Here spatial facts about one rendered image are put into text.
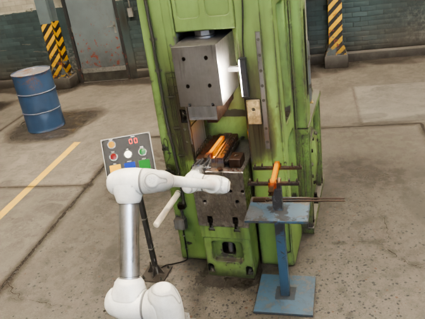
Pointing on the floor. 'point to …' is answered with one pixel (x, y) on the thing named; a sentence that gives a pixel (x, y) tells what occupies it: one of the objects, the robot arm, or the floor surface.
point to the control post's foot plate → (150, 275)
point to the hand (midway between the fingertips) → (207, 157)
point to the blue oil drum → (38, 99)
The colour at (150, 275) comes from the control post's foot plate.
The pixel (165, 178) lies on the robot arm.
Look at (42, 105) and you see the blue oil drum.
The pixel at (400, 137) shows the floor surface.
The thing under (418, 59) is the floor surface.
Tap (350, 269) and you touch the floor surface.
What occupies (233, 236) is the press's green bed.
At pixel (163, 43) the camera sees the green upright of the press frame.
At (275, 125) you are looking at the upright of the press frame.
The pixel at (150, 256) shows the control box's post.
